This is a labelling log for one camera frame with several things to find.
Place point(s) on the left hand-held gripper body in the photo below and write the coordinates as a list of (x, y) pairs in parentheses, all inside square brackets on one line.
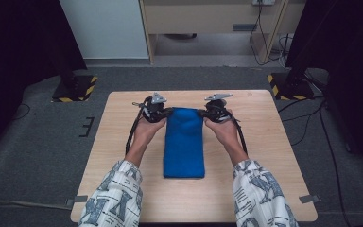
[(152, 108)]

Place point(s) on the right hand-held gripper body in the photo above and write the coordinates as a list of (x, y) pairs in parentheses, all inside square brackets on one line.
[(217, 110)]

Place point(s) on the blue microfibre cloth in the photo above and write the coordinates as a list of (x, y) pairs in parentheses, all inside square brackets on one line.
[(184, 148)]

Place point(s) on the person's right hand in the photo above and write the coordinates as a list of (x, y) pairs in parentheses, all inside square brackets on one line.
[(227, 130)]

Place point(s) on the person's left hand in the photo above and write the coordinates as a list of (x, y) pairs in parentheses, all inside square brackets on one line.
[(146, 130)]

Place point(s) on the black floor tape mark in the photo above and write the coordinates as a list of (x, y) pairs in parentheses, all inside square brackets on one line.
[(88, 126)]

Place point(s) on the black yellow striped stand base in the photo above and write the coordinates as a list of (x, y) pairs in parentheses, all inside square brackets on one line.
[(75, 90), (291, 88)]

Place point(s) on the light wooden desk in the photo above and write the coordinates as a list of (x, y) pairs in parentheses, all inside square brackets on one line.
[(201, 17)]

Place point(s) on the white cabinet panel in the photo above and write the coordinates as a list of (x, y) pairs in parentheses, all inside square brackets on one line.
[(104, 28)]

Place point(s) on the grey tape strip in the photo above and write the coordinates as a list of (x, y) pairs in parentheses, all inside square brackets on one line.
[(309, 199), (78, 199)]

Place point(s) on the black curtain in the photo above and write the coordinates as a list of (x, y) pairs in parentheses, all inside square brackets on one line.
[(15, 47), (343, 63)]

